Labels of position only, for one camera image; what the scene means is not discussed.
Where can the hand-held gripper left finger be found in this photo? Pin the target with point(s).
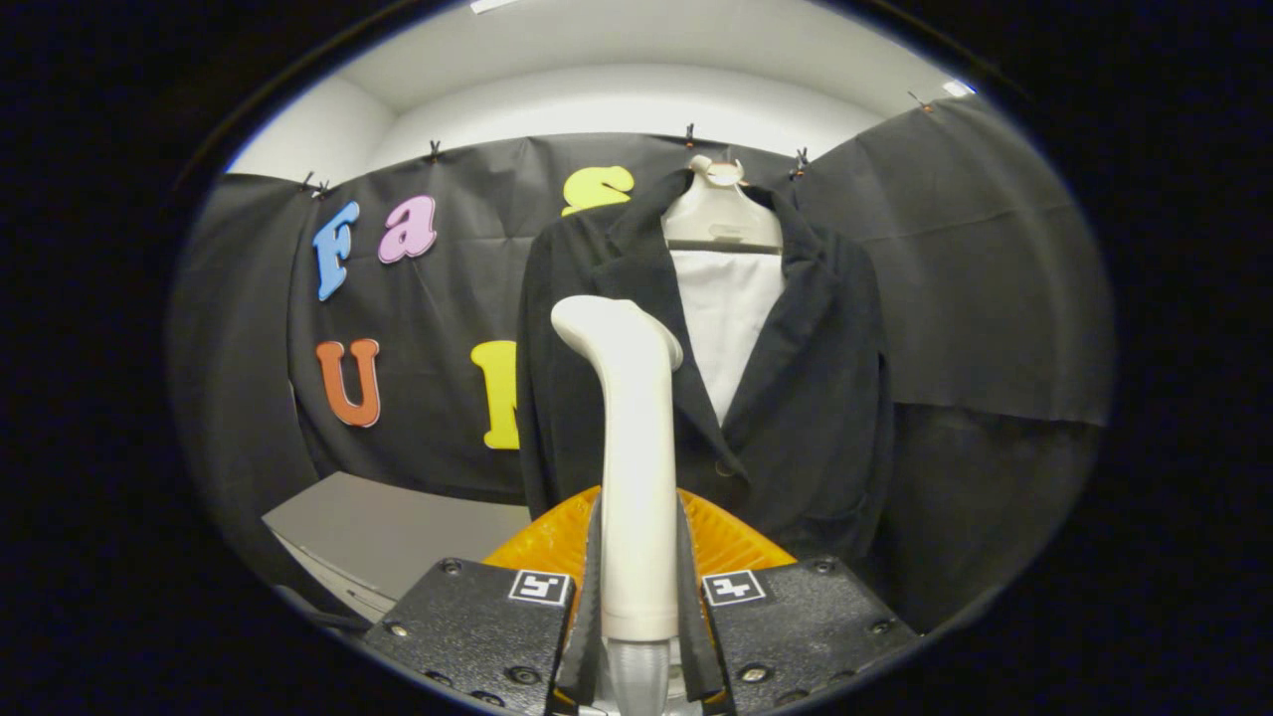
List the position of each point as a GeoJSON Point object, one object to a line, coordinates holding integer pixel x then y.
{"type": "Point", "coordinates": [585, 656]}

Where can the black backdrop cloth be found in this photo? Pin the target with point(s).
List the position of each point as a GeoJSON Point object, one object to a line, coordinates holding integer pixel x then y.
{"type": "Point", "coordinates": [975, 298]}

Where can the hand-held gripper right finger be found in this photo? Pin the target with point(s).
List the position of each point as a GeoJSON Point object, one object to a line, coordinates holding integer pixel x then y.
{"type": "Point", "coordinates": [696, 656]}

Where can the white mannequin torso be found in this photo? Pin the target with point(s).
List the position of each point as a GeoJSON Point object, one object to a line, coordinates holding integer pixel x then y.
{"type": "Point", "coordinates": [726, 318]}

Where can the black button jacket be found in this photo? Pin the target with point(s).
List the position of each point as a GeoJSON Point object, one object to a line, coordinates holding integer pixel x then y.
{"type": "Point", "coordinates": [816, 398]}

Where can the white plastic hanger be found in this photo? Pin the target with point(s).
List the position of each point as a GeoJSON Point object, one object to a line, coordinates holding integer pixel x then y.
{"type": "Point", "coordinates": [721, 214]}

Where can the ceiling light panel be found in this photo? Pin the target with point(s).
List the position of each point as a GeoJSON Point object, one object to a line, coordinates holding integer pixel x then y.
{"type": "Point", "coordinates": [492, 4]}

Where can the grey cabinet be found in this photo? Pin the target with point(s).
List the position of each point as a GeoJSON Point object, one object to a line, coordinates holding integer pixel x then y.
{"type": "Point", "coordinates": [398, 527]}

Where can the row of black cloth clips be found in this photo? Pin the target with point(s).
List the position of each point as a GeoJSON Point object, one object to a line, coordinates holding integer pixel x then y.
{"type": "Point", "coordinates": [689, 134]}

